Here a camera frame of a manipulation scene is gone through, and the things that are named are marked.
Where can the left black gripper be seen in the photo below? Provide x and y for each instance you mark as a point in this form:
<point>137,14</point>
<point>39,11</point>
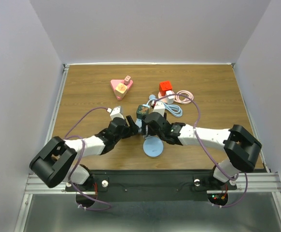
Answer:
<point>132,131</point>

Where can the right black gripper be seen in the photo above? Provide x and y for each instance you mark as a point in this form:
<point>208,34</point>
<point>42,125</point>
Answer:
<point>144,126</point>

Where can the blue power strip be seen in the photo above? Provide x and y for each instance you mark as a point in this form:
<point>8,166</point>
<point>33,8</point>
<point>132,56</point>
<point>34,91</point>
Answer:
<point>174,109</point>

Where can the dark green charger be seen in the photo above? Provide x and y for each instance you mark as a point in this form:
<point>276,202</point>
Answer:
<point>142,110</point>

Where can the blue round socket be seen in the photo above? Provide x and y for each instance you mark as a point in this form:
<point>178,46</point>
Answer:
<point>153,146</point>

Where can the pink triangular socket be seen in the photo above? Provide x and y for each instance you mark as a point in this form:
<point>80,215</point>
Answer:
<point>115,82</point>

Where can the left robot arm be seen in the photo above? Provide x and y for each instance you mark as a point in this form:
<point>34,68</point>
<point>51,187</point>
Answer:
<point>59,160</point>

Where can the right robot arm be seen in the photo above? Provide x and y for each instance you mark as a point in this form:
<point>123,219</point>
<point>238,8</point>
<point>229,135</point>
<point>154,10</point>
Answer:
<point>241,147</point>

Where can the white charger adapter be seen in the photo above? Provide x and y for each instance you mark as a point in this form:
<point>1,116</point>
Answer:
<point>170,97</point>

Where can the red cube socket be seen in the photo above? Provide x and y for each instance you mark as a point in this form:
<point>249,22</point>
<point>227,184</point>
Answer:
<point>164,87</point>

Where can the small pink charger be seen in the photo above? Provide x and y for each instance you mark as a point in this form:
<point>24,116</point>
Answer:
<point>127,80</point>

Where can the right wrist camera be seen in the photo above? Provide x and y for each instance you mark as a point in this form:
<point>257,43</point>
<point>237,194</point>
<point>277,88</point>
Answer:
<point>157,107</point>

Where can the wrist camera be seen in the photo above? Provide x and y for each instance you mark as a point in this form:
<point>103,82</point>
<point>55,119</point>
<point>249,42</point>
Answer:
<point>157,107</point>
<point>116,112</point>

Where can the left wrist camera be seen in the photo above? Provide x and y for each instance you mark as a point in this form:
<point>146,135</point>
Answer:
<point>116,112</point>

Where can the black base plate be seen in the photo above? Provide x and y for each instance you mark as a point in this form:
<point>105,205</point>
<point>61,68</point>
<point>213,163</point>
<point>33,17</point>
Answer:
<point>152,185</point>

